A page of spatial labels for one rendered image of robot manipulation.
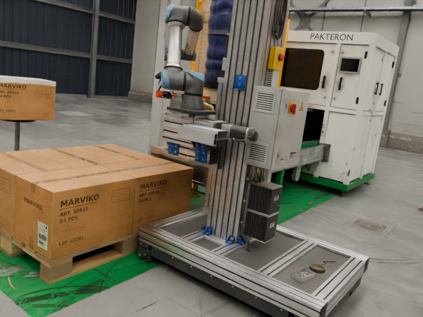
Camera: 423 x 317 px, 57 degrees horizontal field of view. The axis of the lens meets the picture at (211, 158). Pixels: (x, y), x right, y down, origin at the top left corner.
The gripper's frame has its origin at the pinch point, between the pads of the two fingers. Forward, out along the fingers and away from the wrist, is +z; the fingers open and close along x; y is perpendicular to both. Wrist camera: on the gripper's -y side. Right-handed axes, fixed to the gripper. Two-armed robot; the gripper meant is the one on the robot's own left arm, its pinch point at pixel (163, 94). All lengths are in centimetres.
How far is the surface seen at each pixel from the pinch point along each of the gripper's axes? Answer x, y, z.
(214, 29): -2, 49, -55
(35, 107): 171, -11, 33
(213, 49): -2, 50, -39
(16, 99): 173, -29, 26
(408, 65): 46, 903, -109
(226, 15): -9, 53, -67
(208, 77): -1, 49, -16
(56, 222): -26, -99, 73
